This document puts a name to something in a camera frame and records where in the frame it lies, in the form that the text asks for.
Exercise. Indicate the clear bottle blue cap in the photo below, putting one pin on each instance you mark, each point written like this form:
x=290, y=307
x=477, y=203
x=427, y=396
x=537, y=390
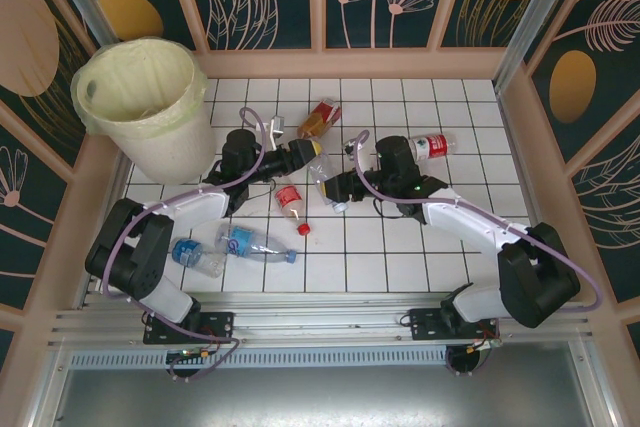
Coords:
x=320, y=169

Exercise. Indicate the brown tea bottle red-yellow label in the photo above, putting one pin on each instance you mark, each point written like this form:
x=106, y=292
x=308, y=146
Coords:
x=320, y=117

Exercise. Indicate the red white label water bottle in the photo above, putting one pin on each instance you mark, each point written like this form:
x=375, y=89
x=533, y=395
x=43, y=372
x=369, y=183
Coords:
x=435, y=146
x=286, y=196

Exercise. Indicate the large clear bottle blue label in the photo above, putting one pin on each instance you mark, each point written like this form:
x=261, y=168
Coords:
x=240, y=239

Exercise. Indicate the small clear bottle blue label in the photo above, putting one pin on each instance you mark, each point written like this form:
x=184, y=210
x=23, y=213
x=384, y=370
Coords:
x=187, y=252

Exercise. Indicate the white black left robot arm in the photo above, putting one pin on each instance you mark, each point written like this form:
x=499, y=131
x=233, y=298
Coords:
x=195, y=209

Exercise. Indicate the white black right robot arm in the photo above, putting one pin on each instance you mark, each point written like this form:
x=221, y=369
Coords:
x=465, y=222

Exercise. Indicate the white plastic bin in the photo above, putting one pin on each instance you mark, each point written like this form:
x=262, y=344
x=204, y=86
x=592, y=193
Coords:
x=170, y=152

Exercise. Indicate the green translucent bin liner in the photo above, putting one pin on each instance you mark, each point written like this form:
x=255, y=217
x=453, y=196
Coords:
x=135, y=82

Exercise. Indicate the grey metal sheet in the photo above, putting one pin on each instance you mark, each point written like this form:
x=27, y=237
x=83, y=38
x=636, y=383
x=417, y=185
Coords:
x=320, y=397

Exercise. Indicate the aluminium side rail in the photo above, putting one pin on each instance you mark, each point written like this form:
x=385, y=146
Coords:
x=122, y=179
x=517, y=147

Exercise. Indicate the aluminium mounting rail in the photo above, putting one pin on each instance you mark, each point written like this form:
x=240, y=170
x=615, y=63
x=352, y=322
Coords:
x=320, y=322

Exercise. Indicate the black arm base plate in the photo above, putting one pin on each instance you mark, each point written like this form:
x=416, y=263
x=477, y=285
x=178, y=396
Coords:
x=425, y=324
x=220, y=327

